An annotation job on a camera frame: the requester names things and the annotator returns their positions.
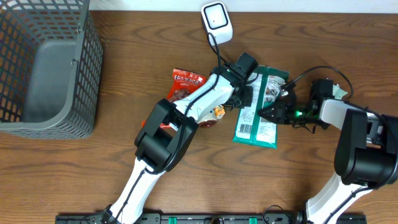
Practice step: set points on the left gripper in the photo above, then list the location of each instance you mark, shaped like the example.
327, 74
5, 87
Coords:
250, 99

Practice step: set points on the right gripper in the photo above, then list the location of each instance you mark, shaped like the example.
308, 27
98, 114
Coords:
280, 115

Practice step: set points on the green 3M product package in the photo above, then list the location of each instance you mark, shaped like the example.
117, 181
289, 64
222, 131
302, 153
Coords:
251, 129

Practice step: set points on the small orange packet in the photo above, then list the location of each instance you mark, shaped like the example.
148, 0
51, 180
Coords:
219, 111

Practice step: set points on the green-lid seasoning jar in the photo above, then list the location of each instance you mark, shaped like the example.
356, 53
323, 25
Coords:
208, 120

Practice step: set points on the red snack bag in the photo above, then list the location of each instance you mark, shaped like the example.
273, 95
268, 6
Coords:
185, 83

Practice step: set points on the teal tissue packet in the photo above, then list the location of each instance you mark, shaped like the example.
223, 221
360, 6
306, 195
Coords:
338, 93

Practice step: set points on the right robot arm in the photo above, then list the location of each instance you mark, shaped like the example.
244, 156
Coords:
365, 156

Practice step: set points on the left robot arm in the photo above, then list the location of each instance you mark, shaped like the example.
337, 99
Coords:
167, 133

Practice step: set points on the white barcode scanner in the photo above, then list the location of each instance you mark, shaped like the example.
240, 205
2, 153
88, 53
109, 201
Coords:
216, 21

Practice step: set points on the grey plastic mesh basket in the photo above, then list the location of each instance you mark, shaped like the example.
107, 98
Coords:
51, 61

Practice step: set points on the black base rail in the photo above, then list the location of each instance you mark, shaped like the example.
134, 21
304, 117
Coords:
155, 218

